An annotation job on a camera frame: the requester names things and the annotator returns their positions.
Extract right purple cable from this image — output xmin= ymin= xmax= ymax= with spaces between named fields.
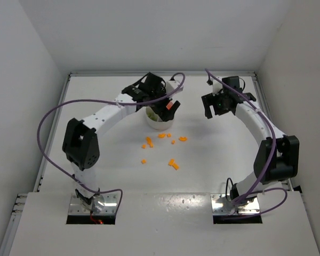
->
xmin=204 ymin=68 xmax=288 ymax=217

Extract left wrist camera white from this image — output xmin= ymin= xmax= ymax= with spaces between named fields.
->
xmin=165 ymin=80 xmax=183 ymax=95

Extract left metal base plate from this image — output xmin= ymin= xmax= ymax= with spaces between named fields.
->
xmin=68 ymin=193 xmax=118 ymax=216

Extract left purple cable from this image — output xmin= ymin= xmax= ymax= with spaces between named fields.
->
xmin=37 ymin=72 xmax=187 ymax=214

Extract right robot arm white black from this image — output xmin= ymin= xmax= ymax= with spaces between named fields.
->
xmin=201 ymin=74 xmax=300 ymax=206

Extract yellow orange lego group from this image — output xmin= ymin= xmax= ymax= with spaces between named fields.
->
xmin=168 ymin=158 xmax=179 ymax=170

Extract metal base plate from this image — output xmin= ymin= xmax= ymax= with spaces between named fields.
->
xmin=210 ymin=193 xmax=261 ymax=215
xmin=68 ymin=193 xmax=118 ymax=216

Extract white round divided container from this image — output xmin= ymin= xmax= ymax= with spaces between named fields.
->
xmin=145 ymin=107 xmax=174 ymax=131

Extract lime legos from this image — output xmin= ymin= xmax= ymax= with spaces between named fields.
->
xmin=147 ymin=112 xmax=159 ymax=122

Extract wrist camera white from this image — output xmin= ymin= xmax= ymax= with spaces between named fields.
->
xmin=165 ymin=80 xmax=183 ymax=95
xmin=207 ymin=78 xmax=223 ymax=95

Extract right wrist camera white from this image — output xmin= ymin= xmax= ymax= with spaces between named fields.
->
xmin=207 ymin=78 xmax=223 ymax=95

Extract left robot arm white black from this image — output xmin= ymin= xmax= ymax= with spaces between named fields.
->
xmin=62 ymin=73 xmax=183 ymax=211

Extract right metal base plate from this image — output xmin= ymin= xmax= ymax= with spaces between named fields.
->
xmin=210 ymin=193 xmax=261 ymax=215

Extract purple cable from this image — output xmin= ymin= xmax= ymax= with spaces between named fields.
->
xmin=204 ymin=68 xmax=288 ymax=217
xmin=37 ymin=72 xmax=187 ymax=214

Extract yellow orange lego cluster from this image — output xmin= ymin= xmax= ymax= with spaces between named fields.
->
xmin=141 ymin=137 xmax=154 ymax=149

